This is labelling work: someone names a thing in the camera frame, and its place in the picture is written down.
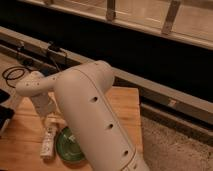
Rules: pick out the black clamp on rail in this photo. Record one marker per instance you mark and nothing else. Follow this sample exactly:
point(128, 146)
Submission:
point(53, 50)

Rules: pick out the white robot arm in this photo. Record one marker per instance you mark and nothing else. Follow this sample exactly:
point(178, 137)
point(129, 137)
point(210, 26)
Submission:
point(79, 93)

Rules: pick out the metal window frame rail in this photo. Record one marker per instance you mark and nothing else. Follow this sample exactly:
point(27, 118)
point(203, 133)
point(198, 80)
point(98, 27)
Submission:
point(187, 21)

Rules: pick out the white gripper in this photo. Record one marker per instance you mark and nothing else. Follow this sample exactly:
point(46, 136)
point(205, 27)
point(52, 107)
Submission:
point(46, 107)

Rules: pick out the black device at left edge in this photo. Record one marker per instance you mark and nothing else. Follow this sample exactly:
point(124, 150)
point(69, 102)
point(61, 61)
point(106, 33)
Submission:
point(6, 113)

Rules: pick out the green ceramic bowl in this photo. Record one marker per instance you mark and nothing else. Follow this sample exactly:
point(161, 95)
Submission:
point(67, 147)

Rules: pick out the white plastic bottle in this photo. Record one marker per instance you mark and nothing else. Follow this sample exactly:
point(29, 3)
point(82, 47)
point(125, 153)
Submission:
point(47, 148)

